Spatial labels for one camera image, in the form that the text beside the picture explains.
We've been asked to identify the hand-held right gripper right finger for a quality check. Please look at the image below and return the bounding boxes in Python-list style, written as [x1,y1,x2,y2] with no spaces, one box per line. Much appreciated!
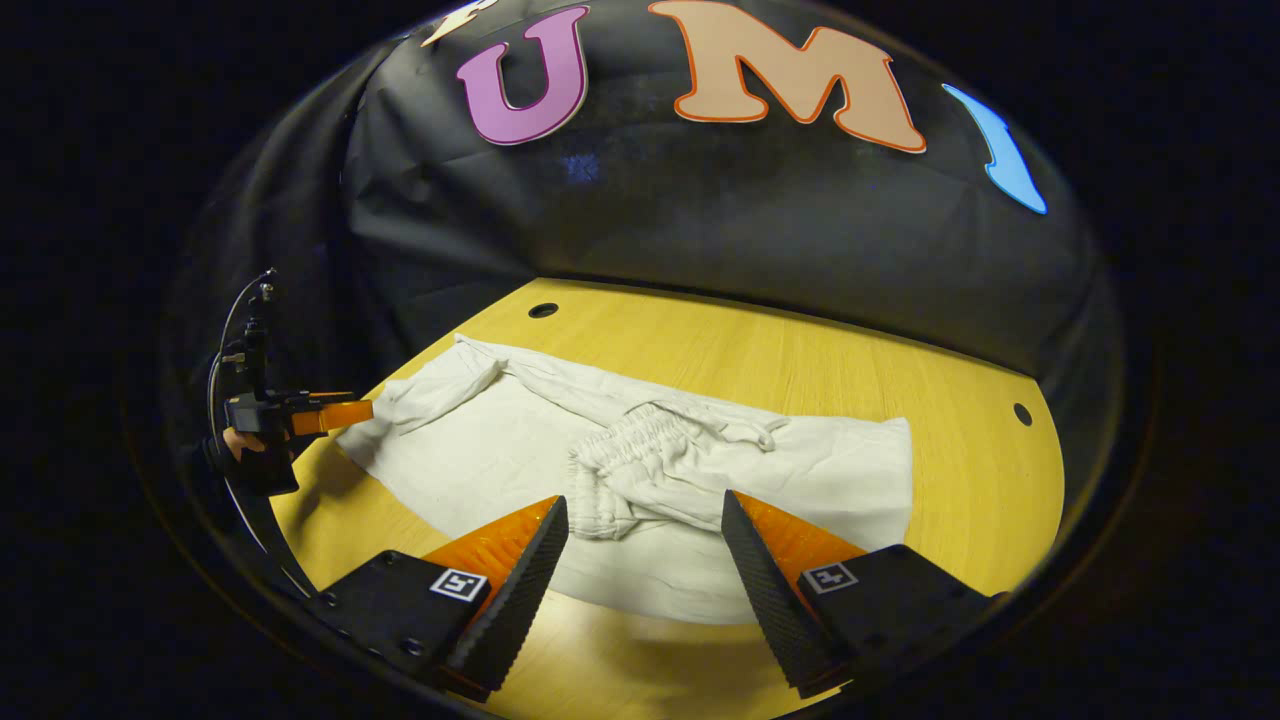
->
[720,489,1006,699]

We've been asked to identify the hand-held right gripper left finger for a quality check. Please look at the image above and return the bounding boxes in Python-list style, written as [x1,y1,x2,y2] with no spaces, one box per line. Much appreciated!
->
[305,495,571,703]

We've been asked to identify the white jeans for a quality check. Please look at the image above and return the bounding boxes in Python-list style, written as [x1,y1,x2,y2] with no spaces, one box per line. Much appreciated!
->
[335,333,914,626]

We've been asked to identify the black backdrop cloth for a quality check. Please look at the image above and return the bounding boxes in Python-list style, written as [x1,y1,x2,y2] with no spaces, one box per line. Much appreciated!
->
[160,0,1131,561]

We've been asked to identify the thin gripper cable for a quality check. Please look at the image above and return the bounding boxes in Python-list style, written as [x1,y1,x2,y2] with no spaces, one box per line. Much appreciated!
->
[206,268,319,598]

